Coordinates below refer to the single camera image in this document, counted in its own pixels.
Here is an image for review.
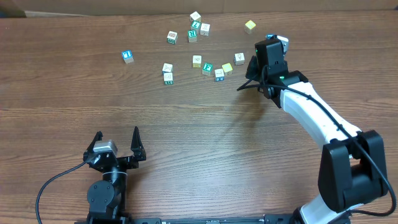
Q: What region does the blue-top block far left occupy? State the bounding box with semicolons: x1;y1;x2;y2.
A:
121;50;134;63

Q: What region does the green-top R block rear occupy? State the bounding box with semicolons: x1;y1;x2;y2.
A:
187;30;197;43

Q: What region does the green F letter block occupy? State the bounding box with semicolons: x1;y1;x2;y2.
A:
201;62;213;76

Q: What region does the green R letter block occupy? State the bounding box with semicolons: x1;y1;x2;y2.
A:
164;72;174;85

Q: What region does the green L letter block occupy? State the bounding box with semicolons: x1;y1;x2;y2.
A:
190;21;201;33

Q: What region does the green B letter block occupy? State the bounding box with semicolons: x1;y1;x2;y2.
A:
167;31;178;45

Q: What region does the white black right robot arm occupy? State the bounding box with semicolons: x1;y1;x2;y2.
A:
241;35;397;223

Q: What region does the yellow-top block far right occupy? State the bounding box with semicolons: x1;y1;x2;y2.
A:
244;20;256;34

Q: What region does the blue-sided wooden block rear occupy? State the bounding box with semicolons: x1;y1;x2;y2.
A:
200;23;210;36

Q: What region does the plain wooden block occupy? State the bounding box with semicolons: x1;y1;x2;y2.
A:
190;11;201;22
162;63;173;73

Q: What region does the yellow-top wooden block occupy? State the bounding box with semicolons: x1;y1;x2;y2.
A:
222;63;233;75

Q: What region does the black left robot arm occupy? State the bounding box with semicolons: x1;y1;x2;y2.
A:
83;127;146;223

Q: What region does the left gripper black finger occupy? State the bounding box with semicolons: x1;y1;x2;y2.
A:
131;126;146;161
83;131;103;156

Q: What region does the rear plain wooden block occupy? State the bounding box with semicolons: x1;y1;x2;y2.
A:
190;11;201;22

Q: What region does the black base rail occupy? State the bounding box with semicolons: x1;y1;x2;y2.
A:
76;214;301;224

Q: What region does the yellow-sided wooden block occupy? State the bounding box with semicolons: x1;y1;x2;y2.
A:
192;55;202;68

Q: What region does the plain top wooden block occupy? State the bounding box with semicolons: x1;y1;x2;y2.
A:
162;63;173;73

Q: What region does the blue D letter block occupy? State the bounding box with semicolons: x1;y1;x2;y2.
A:
234;53;245;65

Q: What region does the blue T letter block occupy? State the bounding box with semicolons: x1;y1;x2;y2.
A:
215;68;224;82

